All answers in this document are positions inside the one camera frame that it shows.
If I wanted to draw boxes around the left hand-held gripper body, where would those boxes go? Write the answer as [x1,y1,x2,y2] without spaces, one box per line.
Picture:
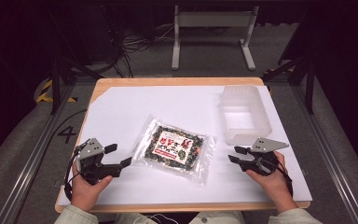
[74,137,107,186]

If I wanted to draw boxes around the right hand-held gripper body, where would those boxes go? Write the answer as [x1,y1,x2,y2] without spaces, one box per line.
[247,137,290,177]

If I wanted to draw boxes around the translucent plastic container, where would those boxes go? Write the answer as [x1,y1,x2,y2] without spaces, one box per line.
[219,84,273,147]

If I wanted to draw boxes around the clear seaweed snack packet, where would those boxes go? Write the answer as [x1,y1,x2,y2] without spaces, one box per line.
[132,115,217,187]

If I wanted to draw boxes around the person's left hand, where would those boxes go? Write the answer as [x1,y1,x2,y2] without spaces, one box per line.
[70,161,115,213]

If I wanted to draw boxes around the person's right hand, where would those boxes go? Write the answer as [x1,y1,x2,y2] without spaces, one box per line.
[245,150,296,215]

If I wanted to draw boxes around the person's left sleeve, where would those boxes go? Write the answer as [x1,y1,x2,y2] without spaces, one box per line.
[54,203,113,224]

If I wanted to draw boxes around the person's sleeve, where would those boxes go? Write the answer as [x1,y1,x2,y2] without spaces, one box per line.
[267,207,324,224]
[54,203,113,224]

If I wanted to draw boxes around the person's right sleeve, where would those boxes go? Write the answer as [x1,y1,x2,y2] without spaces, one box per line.
[267,207,324,224]

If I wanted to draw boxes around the white table mat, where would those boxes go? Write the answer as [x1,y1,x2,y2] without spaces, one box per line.
[57,85,313,207]

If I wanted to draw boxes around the black metal stand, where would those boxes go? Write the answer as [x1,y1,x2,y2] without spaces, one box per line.
[48,8,103,116]
[262,8,318,115]

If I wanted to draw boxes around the white metal stand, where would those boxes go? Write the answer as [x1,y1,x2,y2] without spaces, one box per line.
[171,4,260,72]

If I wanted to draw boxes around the right hand-held gripper cable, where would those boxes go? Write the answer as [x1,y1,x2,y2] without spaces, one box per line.
[273,151,295,198]

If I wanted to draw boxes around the hand-held gripper cable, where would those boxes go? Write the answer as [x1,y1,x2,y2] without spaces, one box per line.
[273,151,295,198]
[63,141,90,202]

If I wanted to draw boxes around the left hand-held gripper cable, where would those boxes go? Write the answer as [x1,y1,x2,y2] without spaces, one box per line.
[63,141,90,202]

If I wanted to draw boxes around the black floor cable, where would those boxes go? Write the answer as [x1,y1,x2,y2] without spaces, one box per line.
[48,108,88,147]

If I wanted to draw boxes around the aluminium floor rail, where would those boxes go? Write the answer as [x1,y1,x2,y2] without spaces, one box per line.
[0,85,76,224]
[292,85,358,224]

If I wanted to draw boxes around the thin white cable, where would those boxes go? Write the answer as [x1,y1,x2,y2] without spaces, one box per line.
[136,213,181,224]

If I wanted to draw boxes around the bundle of black floor cables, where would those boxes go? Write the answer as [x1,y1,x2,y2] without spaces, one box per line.
[101,6,175,78]

